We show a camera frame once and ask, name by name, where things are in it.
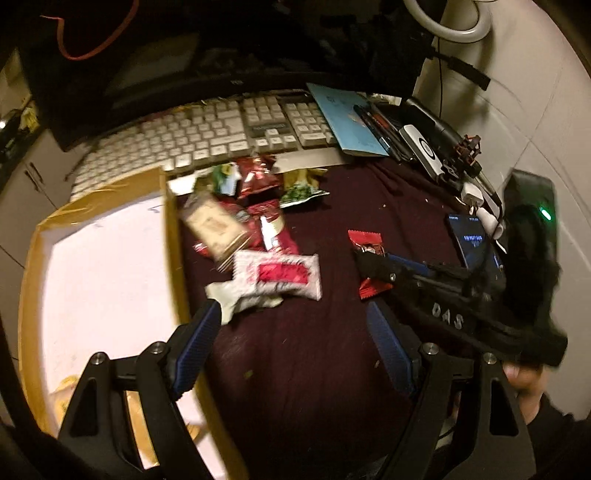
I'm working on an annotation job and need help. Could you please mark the red candy wrapper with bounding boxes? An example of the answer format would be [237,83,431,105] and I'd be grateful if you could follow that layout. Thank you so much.
[348,230,393,300]

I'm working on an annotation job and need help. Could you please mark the white jelly cup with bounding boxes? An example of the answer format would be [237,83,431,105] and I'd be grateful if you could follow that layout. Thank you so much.
[204,281,283,325]

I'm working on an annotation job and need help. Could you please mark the red white snack packet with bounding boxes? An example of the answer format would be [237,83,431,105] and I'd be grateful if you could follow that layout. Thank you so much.
[233,250,322,301]

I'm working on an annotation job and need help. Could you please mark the beige cracker packet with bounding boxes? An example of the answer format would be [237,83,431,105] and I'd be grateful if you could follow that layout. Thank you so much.
[180,192,249,263]

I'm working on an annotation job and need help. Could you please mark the green snack packet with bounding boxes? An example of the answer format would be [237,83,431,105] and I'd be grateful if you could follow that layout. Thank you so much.
[280,167,329,209]
[205,162,242,197]

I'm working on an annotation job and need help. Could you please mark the long red candy bar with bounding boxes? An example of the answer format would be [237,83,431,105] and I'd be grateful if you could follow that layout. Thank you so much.
[247,200,300,255]

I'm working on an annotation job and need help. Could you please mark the dark red candy packet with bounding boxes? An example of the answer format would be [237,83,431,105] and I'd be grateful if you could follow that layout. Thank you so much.
[235,154,283,200]

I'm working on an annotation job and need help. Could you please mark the person's right hand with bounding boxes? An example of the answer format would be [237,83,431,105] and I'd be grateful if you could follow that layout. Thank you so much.
[503,362,550,425]

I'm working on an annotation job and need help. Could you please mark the smartphone with lit screen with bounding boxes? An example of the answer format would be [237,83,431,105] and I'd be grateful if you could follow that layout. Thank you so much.
[446,214,504,281]

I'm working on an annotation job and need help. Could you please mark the gold-edged white tray box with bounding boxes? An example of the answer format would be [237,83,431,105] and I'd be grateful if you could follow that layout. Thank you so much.
[19,168,247,479]

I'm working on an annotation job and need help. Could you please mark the white power bank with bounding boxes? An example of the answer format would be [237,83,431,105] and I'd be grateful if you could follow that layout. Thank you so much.
[399,124,444,181]

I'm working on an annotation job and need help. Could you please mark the dark red table cloth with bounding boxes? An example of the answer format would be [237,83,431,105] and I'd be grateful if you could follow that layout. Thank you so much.
[204,159,461,479]

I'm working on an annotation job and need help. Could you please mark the blue notebook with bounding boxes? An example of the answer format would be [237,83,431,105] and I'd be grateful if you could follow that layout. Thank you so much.
[307,83,388,157]

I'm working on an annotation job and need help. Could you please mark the white kitchen cabinets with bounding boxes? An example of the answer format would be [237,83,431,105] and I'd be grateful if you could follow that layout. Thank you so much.
[1,130,87,358]

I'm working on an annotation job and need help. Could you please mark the white computer keyboard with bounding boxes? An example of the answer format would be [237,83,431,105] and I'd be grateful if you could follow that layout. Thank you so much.
[70,90,337,201]

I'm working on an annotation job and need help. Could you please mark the black computer monitor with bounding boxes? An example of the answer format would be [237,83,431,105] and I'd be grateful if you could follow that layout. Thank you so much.
[1,1,432,150]

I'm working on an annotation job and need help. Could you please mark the white ring lamp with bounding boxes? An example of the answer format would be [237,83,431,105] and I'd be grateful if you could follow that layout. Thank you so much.
[403,0,494,44]

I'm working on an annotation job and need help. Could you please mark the orange cable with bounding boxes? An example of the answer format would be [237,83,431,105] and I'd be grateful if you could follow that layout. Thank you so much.
[40,0,140,62]

